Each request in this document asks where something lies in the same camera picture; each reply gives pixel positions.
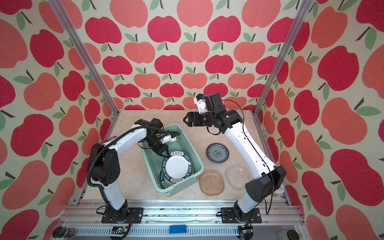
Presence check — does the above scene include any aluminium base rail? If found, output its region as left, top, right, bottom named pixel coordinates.
left=49, top=201, right=310, bottom=240

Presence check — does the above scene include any dark round cap left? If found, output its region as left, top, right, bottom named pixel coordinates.
left=52, top=226, right=77, bottom=239

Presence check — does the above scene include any clear glass square plate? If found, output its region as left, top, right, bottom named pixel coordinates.
left=225, top=164, right=253, bottom=190

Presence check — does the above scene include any small blue patterned plate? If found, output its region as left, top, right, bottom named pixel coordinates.
left=206, top=143, right=230, bottom=164

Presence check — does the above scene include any amber glass square plate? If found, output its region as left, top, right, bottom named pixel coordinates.
left=199, top=170, right=225, bottom=196

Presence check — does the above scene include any dark round object right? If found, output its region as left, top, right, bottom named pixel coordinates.
left=287, top=230, right=300, bottom=240

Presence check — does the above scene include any mint green plastic bin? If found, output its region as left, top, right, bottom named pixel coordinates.
left=142, top=124, right=204, bottom=197

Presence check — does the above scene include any cream plate with flower sprig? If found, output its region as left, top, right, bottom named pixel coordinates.
left=186, top=160, right=194, bottom=177

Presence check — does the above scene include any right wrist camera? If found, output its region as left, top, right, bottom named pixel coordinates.
left=194, top=93, right=227, bottom=115

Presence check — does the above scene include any purple Fox's candy bag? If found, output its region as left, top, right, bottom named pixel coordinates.
left=100, top=136, right=117, bottom=145

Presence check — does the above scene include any blue block on rail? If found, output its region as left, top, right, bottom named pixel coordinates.
left=169, top=225, right=187, bottom=235

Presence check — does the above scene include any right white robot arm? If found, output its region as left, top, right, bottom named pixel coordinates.
left=183, top=110, right=287, bottom=223

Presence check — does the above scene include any left aluminium frame post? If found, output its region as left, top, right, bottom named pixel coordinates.
left=48, top=0, right=120, bottom=117

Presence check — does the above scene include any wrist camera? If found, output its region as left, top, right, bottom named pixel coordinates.
left=135, top=118, right=181, bottom=145
left=194, top=93, right=227, bottom=115

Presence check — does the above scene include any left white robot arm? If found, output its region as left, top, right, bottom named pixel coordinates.
left=87, top=120, right=181, bottom=224

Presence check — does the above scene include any right aluminium frame post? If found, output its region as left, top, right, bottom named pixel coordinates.
left=253, top=0, right=315, bottom=118

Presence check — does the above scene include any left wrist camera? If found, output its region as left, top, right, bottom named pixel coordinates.
left=135, top=118, right=181, bottom=145

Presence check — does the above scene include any aluminium frame post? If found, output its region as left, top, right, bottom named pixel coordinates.
left=48, top=0, right=120, bottom=117
left=253, top=0, right=315, bottom=118

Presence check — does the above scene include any white plate dark lettered rim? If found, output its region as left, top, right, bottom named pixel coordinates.
left=160, top=169, right=183, bottom=188

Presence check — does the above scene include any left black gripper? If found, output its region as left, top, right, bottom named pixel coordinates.
left=144, top=134, right=173, bottom=157

